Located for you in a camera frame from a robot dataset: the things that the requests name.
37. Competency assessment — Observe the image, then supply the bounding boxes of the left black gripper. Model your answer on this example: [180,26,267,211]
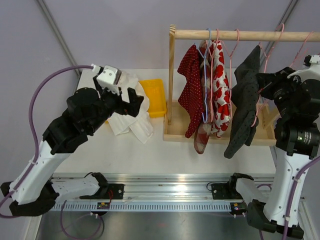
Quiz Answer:
[87,75,144,134]

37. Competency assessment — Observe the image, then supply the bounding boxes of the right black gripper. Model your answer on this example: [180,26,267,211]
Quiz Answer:
[257,67,305,119]

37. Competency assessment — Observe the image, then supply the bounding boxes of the white pleated skirt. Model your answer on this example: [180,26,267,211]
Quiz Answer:
[107,71,154,144]

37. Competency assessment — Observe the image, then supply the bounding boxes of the dark grey dotted skirt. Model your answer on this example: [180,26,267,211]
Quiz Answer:
[224,45,261,159]

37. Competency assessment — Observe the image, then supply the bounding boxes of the pink wire hanger grey skirt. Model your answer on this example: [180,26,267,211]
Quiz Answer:
[251,22,285,127]

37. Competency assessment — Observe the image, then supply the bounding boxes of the pink wire hanger white skirt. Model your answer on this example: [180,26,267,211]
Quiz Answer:
[289,31,314,68]

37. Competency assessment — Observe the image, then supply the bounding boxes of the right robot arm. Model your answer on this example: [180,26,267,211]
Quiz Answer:
[211,55,320,239]

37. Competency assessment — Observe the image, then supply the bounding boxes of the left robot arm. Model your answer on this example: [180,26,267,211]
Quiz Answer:
[0,79,144,218]

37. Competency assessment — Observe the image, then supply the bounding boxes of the dark red polka dot skirt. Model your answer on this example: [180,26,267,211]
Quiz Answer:
[177,44,204,138]

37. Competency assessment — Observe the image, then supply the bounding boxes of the white red floral skirt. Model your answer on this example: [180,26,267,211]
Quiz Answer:
[210,40,232,138]

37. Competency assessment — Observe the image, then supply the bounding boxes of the red plaid skirt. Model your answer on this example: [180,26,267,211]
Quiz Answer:
[193,40,213,154]

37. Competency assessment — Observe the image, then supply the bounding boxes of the yellow plastic tray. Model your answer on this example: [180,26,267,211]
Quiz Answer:
[104,78,168,124]

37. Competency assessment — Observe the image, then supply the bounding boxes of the wooden clothes rack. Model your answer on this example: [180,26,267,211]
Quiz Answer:
[163,24,320,146]

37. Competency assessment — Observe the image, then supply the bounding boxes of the small circuit board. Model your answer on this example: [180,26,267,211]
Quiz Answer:
[97,202,110,210]

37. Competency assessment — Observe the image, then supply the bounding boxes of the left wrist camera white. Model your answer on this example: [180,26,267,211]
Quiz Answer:
[91,64,122,96]

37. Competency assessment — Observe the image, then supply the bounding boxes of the pink wire hanger floral skirt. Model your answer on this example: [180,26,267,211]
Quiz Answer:
[221,28,240,113]

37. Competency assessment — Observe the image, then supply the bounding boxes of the pink wire hanger plaid skirt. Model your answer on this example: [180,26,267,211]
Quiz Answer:
[209,28,220,123]

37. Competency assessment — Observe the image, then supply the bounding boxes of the blue wire hanger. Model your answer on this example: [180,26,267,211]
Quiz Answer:
[197,43,211,124]

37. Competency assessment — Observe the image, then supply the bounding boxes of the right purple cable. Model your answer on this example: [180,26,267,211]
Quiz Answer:
[254,154,320,240]

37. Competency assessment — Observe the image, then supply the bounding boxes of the purple cable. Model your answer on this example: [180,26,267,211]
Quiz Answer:
[0,64,94,220]
[254,154,320,240]

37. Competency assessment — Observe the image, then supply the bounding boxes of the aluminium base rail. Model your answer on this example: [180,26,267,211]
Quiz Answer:
[49,173,276,203]

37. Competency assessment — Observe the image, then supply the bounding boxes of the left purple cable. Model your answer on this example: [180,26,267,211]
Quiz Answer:
[0,64,94,220]

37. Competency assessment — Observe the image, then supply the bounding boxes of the white slotted cable duct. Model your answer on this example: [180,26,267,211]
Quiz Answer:
[52,201,231,212]

